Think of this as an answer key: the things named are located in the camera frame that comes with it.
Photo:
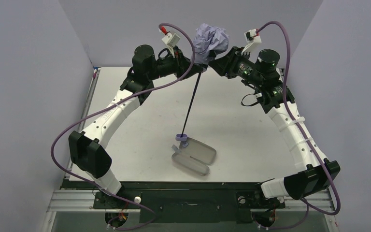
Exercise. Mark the lavender folding umbrella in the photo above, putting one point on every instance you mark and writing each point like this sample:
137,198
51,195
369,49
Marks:
209,42

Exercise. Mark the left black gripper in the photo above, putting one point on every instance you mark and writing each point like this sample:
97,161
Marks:
185,64

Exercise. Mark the aluminium frame rail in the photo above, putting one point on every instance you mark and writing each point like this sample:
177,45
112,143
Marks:
83,200

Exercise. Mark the pink umbrella case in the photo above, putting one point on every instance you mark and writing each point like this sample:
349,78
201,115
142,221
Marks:
193,155

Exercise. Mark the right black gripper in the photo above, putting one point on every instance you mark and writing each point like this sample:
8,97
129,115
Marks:
227,60

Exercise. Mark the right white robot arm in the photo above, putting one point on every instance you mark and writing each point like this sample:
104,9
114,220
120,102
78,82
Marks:
315,170

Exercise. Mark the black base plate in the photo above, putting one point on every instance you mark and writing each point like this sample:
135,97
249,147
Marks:
184,202

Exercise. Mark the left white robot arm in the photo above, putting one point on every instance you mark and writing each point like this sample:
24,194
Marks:
87,148

